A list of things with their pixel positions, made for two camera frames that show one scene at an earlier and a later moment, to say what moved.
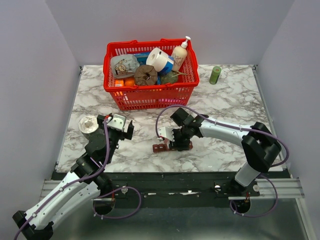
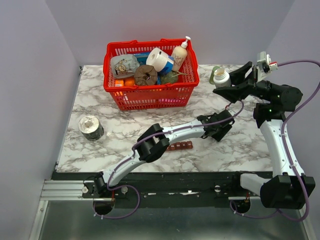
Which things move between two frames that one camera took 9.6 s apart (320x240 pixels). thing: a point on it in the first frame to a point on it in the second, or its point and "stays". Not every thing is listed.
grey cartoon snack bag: x=124 y=66 stays
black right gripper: x=177 y=145 to x=237 y=92
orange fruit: x=129 y=82 stays
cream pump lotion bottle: x=180 y=55 stays
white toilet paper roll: x=158 y=59 stays
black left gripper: x=128 y=135 to x=217 y=137
